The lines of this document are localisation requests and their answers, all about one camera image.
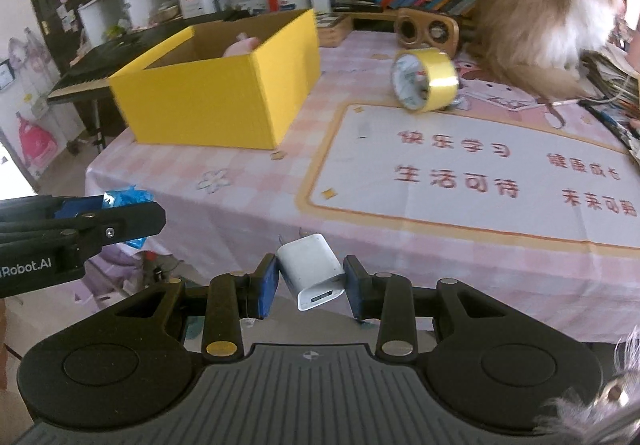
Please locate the white box red label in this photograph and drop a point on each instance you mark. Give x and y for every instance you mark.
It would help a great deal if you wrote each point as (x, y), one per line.
(190, 4)

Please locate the black piano keyboard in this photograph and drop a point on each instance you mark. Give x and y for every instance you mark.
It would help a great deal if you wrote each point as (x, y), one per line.
(85, 70)

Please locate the blue wrapper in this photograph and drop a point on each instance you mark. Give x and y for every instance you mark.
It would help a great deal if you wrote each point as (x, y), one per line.
(127, 197)

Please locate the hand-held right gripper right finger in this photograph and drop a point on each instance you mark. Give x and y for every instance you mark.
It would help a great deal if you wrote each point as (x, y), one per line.
(351, 287)

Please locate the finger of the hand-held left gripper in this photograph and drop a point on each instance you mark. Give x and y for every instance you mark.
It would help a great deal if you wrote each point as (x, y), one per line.
(75, 209)
(125, 222)

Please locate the wooden chessboard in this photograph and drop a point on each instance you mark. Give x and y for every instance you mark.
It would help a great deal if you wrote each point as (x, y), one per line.
(332, 32)

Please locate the pink bag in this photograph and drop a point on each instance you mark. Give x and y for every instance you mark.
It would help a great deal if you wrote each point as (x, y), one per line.
(37, 145)

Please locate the white USB charger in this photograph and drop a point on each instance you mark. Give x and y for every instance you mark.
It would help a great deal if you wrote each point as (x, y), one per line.
(310, 270)

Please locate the wooden speaker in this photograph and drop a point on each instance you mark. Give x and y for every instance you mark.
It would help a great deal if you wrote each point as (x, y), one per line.
(425, 27)

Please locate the black keyboard stand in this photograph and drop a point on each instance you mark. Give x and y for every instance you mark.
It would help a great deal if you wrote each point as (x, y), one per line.
(95, 125)

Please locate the pink plush toy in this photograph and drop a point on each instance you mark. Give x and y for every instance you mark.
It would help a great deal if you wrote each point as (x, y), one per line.
(240, 48)

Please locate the stack of papers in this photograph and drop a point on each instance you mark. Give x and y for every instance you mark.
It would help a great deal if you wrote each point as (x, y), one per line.
(610, 75)

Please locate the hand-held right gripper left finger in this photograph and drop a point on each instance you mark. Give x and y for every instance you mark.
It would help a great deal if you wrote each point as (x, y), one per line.
(270, 287)

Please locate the yellow cardboard box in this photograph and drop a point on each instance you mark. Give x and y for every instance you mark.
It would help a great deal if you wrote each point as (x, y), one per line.
(200, 100)

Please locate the grey fluffy pompom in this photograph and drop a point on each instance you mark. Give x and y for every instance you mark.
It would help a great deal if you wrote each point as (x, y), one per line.
(565, 412)

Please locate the small metal object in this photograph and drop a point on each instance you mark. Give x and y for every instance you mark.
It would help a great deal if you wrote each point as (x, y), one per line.
(455, 104)

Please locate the yellow tape roll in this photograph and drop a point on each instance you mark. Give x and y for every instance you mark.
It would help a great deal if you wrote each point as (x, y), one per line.
(440, 75)

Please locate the fluffy orange white cat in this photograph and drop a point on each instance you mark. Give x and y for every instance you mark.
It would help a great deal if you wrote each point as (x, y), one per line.
(540, 10)

